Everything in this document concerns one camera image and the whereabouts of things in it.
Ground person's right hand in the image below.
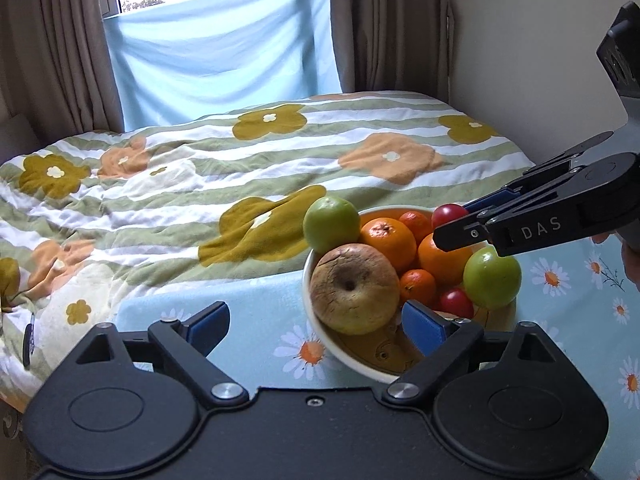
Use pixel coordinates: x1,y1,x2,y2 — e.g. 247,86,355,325
592,232,640,292

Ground light blue daisy cloth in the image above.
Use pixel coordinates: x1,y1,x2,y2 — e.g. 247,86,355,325
115,235,640,411

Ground white furniture panel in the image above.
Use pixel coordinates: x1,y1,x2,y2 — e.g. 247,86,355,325
0,112,38,162

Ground beige curtain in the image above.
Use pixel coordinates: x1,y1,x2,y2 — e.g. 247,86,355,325
0,0,126,137
327,0,453,108

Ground red cherry tomato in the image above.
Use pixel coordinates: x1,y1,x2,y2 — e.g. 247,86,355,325
431,203,469,231
439,287,475,319

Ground striped floral blanket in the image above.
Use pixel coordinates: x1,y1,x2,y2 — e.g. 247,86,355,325
0,91,538,411

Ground cream ceramic bowl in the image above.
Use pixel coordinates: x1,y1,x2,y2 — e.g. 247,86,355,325
302,205,518,385

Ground small mandarin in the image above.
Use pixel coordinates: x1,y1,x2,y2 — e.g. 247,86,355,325
399,269,437,308
398,211,432,241

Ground large orange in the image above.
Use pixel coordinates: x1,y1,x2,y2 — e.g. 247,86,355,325
418,232,473,288
360,217,417,273

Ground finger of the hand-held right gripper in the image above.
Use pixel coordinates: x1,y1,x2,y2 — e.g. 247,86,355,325
432,170,582,257
462,131,615,216

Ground plain light blue window cloth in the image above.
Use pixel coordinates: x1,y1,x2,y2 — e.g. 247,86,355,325
102,0,344,133

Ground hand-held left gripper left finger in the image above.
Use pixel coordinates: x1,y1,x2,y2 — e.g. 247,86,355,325
75,301,251,411

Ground green apple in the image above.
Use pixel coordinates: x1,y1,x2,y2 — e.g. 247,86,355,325
463,247,522,309

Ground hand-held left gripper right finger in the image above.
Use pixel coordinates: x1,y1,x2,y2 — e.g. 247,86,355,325
382,300,556,411

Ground wrinkled yellow-brown apple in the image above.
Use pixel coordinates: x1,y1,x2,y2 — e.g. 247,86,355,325
309,243,400,336

